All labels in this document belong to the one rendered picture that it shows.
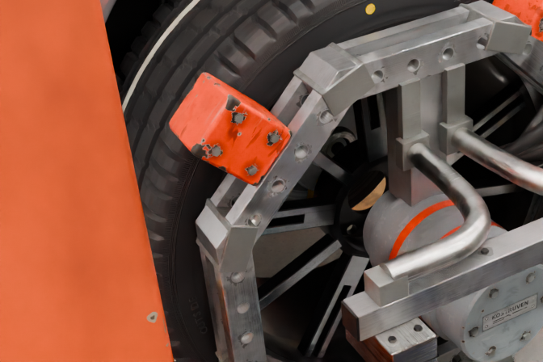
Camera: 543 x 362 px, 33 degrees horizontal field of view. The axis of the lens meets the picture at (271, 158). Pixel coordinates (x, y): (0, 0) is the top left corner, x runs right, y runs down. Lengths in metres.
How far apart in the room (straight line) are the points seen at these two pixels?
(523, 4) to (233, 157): 0.39
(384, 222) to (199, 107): 0.29
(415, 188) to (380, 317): 0.26
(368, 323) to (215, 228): 0.22
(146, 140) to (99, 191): 0.54
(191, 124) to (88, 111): 0.43
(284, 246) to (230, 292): 1.57
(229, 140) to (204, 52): 0.15
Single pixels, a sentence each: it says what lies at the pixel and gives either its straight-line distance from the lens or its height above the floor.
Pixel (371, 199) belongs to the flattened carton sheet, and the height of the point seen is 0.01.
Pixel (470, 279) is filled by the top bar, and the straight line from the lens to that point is 0.90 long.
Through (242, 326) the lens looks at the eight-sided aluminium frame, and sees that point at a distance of 1.05.
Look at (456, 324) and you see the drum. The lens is 1.02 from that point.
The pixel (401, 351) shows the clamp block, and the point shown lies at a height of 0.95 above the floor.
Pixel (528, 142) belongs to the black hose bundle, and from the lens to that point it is 1.05.
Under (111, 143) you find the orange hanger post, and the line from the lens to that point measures 0.51.
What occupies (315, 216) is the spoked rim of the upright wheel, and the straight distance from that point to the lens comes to 1.15.
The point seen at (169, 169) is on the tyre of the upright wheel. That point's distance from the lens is 1.01.
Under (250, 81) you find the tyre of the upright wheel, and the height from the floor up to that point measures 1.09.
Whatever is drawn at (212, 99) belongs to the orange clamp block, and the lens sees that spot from 0.92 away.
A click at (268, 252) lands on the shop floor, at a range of 2.56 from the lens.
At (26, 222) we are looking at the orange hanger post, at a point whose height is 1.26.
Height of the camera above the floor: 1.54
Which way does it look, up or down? 31 degrees down
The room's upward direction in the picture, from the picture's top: 7 degrees counter-clockwise
